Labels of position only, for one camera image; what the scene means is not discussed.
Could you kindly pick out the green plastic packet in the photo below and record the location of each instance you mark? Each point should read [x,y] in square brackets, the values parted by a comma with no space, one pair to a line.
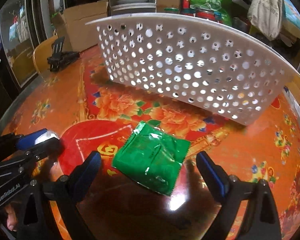
[152,158]

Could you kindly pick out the red-lid pickle jar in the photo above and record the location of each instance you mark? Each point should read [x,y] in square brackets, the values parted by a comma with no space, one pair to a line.
[205,14]

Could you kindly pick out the black phone stand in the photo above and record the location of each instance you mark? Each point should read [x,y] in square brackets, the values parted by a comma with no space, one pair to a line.
[60,59]

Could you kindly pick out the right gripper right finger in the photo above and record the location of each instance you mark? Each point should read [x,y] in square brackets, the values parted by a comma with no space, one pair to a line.
[260,220]

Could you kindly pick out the green shopping bag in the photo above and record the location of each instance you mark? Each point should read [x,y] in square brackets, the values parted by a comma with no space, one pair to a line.
[220,8]

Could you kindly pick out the brown cardboard box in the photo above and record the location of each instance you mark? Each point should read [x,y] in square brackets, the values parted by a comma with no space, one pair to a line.
[73,25]

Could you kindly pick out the beige canvas tote bag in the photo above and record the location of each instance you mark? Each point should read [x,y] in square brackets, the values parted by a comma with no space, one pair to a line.
[266,16]

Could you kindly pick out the white perforated plastic basket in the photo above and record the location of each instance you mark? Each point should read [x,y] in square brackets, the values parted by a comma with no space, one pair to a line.
[196,61]

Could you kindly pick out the left wooden chair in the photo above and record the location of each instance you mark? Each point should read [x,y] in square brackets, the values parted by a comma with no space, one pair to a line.
[41,53]

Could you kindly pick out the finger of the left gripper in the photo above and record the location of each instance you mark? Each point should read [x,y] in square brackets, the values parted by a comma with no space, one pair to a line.
[51,147]
[27,141]

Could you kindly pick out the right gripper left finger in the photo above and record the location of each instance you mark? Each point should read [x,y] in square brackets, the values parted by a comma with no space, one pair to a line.
[36,219]

